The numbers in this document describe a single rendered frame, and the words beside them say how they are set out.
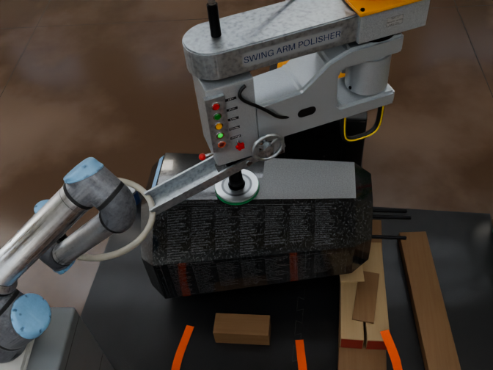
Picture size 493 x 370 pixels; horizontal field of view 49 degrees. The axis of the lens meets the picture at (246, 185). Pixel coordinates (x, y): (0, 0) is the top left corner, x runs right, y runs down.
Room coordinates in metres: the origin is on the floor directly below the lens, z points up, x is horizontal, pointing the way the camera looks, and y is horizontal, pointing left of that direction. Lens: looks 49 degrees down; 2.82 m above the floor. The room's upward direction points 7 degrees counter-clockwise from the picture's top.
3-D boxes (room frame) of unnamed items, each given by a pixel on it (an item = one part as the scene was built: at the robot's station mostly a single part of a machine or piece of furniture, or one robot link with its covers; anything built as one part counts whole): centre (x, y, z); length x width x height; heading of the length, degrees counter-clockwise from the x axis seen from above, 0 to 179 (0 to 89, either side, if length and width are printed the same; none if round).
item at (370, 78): (1.93, -0.59, 1.32); 0.19 x 0.19 x 0.20
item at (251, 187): (1.76, 0.05, 0.82); 0.21 x 0.21 x 0.01
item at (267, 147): (1.67, -0.10, 1.18); 0.15 x 0.10 x 0.15; 105
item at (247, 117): (1.78, -0.03, 1.30); 0.36 x 0.22 x 0.45; 105
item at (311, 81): (1.85, -0.34, 1.28); 0.74 x 0.23 x 0.49; 105
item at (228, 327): (1.38, 0.11, 0.07); 0.30 x 0.12 x 0.12; 80
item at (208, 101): (1.63, 0.09, 1.35); 0.08 x 0.03 x 0.28; 105
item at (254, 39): (1.85, -0.29, 1.60); 0.96 x 0.25 x 0.17; 105
